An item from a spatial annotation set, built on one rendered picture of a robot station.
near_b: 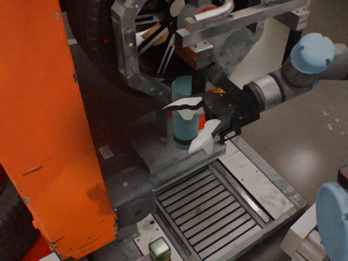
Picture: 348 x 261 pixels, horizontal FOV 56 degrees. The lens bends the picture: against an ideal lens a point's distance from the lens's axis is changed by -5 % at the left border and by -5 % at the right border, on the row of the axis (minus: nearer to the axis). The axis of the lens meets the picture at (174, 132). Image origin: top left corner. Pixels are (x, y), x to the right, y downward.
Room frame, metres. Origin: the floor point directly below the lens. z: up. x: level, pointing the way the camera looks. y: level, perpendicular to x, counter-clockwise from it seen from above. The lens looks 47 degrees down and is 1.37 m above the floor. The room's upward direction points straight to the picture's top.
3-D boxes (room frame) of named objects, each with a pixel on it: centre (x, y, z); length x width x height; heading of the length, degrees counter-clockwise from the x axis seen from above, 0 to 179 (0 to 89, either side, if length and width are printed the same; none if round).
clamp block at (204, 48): (0.69, -0.04, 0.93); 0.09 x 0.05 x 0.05; 33
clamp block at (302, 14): (0.87, -0.33, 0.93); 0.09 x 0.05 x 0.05; 33
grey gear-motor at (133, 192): (0.78, 0.24, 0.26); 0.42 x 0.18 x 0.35; 33
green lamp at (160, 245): (0.32, 0.03, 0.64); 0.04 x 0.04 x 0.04; 33
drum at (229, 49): (0.89, -0.11, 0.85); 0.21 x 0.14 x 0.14; 33
